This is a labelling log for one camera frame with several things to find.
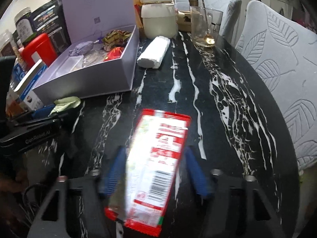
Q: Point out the metal spoon in glass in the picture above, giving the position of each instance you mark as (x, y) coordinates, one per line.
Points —
(207, 38)

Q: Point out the green tea packet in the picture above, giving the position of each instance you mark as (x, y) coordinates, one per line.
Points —
(60, 105)

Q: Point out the gold red packet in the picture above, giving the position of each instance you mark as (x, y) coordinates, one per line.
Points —
(115, 38)

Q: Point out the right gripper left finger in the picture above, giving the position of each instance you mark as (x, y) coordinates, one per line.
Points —
(112, 175)

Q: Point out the near leaf-pattern chair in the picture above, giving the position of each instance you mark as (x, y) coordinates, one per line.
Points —
(283, 53)

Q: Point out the white rolled towel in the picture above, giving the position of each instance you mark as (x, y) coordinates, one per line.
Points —
(153, 55)

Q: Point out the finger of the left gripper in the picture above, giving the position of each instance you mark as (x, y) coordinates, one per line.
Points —
(43, 112)

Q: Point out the purple satin pouch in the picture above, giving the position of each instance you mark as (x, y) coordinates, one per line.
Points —
(85, 47)

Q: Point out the blue white carton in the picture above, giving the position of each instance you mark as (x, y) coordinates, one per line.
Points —
(25, 88)

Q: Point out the leaf-pattern chair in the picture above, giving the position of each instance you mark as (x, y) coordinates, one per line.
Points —
(283, 53)
(230, 13)

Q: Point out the bright red candy packet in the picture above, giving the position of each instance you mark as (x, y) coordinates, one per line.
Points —
(114, 53)

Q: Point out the far leaf-pattern chair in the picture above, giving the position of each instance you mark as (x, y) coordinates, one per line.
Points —
(230, 13)

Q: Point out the red white snack packet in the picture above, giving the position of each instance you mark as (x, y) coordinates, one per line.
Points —
(142, 194)

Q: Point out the cream white kettle jar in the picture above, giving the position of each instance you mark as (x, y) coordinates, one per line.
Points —
(159, 18)

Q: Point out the red box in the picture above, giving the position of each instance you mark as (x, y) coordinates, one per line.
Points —
(39, 48)

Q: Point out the lavender gift box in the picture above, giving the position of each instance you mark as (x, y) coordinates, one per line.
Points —
(88, 20)

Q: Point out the dark labelled jar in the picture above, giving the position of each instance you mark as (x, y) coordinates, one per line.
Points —
(24, 25)

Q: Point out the clear drinking glass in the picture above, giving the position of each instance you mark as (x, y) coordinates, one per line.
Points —
(198, 25)

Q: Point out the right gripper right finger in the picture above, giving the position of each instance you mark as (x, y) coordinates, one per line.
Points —
(200, 182)

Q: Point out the black printed package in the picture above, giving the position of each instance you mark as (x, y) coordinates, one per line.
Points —
(49, 19)

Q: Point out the clear plastic snack packet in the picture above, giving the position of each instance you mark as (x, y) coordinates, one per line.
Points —
(93, 57)

